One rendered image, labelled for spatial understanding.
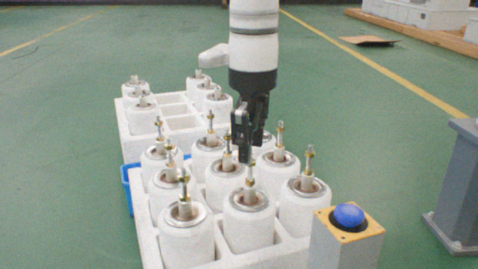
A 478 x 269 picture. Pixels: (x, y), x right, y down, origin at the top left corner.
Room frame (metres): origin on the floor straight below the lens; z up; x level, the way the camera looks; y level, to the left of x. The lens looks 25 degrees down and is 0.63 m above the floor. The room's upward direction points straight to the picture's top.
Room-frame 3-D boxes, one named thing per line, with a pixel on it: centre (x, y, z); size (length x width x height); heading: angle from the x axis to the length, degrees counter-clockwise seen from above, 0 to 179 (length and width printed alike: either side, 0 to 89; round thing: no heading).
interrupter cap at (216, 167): (0.64, 0.01, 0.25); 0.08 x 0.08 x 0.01
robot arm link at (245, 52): (0.54, -0.01, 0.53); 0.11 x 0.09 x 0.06; 70
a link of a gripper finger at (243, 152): (0.49, -0.02, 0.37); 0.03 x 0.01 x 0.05; 160
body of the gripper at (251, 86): (0.53, -0.03, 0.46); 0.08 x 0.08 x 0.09
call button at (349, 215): (0.39, -0.16, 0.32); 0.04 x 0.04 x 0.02
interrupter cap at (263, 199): (0.53, -0.03, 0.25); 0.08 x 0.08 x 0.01
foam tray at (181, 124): (1.16, 0.20, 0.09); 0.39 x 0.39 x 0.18; 20
